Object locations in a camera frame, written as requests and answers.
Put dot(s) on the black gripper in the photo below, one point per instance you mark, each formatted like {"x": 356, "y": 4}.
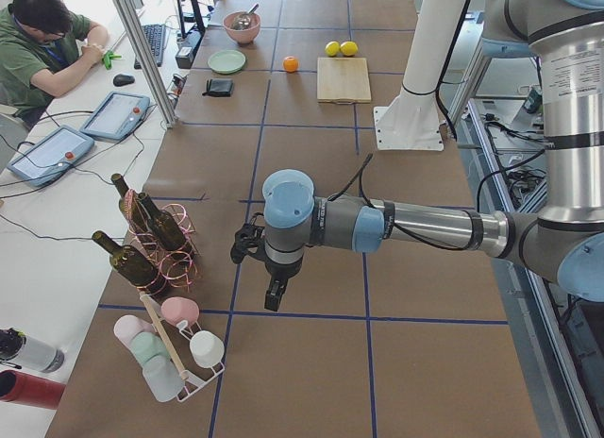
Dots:
{"x": 282, "y": 272}

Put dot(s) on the light green plate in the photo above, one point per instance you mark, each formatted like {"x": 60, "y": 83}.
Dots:
{"x": 227, "y": 62}

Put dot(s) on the dark green wine bottle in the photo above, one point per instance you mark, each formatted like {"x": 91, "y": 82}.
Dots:
{"x": 132, "y": 264}

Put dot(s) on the mint green cup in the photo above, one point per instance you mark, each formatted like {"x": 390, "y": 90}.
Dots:
{"x": 145, "y": 346}

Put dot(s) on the translucent white cup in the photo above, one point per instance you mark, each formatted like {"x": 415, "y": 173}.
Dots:
{"x": 162, "y": 378}

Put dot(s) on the pale pink cup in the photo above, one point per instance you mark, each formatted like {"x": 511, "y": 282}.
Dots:
{"x": 127, "y": 327}

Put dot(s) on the folded dark grey cloth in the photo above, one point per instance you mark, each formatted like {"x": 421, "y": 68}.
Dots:
{"x": 219, "y": 87}

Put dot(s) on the bamboo cutting board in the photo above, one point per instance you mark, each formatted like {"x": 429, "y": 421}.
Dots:
{"x": 343, "y": 80}

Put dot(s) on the orange fruit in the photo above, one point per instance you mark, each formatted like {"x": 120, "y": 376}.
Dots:
{"x": 290, "y": 64}

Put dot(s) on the blue teach pendant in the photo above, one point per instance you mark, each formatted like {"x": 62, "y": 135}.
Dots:
{"x": 51, "y": 157}
{"x": 116, "y": 117}

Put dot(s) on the yellow lemon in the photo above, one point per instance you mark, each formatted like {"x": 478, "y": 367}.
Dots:
{"x": 332, "y": 49}
{"x": 349, "y": 49}

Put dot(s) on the black computer mouse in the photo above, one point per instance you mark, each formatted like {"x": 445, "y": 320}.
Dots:
{"x": 122, "y": 80}

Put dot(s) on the pink bowl with ice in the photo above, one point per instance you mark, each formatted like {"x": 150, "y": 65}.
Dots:
{"x": 242, "y": 34}

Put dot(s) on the grey water bottle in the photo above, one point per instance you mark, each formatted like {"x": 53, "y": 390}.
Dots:
{"x": 19, "y": 350}

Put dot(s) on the metal scoop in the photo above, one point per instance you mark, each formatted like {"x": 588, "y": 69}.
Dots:
{"x": 244, "y": 20}

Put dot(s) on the red bottle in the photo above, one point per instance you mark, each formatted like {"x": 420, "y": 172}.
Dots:
{"x": 29, "y": 390}

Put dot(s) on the black keyboard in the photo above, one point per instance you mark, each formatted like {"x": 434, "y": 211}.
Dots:
{"x": 155, "y": 35}

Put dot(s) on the seated person green shirt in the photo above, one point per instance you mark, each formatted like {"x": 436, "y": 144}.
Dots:
{"x": 46, "y": 51}

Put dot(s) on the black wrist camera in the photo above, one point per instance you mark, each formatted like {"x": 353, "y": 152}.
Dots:
{"x": 249, "y": 241}

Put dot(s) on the white wire cup rack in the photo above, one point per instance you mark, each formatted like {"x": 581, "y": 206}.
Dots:
{"x": 177, "y": 341}

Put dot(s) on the copper wire bottle rack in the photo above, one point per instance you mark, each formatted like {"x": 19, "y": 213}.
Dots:
{"x": 178, "y": 268}

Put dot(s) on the aluminium frame post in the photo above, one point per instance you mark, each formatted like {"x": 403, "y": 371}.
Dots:
{"x": 143, "y": 53}

